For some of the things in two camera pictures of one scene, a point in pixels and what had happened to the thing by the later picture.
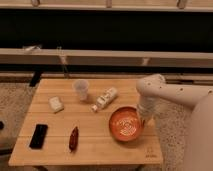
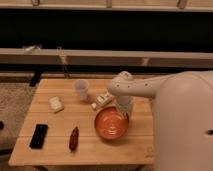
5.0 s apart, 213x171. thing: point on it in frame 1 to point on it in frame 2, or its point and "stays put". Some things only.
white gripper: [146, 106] to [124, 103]
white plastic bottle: [104, 99] stays put
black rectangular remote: [38, 138] stays put
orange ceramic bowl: [126, 123] to [110, 123]
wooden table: [86, 122] stays put
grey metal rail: [132, 58] stays put
